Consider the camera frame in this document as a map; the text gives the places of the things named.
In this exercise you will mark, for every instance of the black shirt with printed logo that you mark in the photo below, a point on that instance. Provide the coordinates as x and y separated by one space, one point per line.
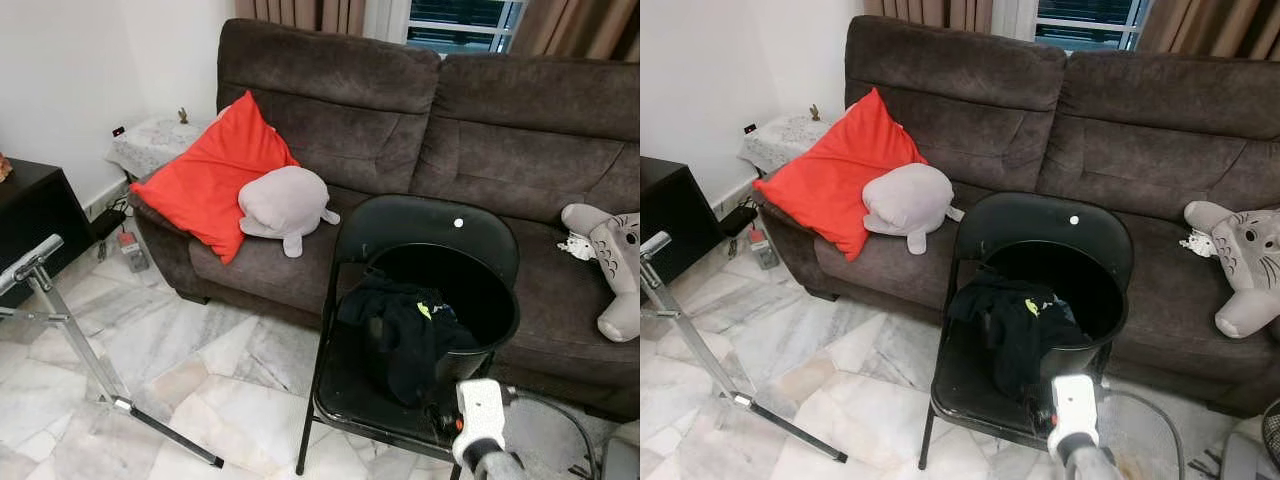
1020 340
410 345

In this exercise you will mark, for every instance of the silver metal clothes rack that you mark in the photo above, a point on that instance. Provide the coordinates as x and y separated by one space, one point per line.
35 258
655 245

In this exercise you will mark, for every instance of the grey totoro plush toy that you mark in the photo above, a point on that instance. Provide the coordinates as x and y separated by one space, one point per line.
1250 250
615 250

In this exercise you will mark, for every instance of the long black tv console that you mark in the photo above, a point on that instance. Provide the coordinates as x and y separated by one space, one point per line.
40 210
670 210

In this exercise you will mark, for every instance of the grey power adapter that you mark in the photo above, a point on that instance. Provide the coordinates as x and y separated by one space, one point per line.
765 252
135 255

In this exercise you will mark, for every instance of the black plastic bucket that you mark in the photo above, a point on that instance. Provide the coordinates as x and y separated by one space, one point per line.
1095 300
495 300

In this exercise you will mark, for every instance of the dark brown fabric sofa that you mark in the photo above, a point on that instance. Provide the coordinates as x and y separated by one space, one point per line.
500 140
1130 140

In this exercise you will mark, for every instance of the side table with lace cloth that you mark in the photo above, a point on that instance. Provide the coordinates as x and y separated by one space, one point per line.
785 140
150 145

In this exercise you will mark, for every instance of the red square pillow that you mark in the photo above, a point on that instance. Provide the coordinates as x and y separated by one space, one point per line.
835 175
210 175

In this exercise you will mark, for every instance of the black folding chair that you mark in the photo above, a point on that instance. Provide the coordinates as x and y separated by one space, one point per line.
420 220
1040 215

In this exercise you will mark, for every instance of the brown curtain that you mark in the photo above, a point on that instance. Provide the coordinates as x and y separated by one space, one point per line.
1210 25
300 12
580 25
930 12

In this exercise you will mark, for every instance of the grey seal plush toy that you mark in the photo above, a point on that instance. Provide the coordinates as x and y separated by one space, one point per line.
285 200
910 198

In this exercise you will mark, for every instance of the window with louvres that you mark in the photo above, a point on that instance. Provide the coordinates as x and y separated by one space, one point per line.
460 20
1090 20

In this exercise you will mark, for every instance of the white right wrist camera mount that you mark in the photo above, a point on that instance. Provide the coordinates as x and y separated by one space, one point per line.
1075 410
480 415

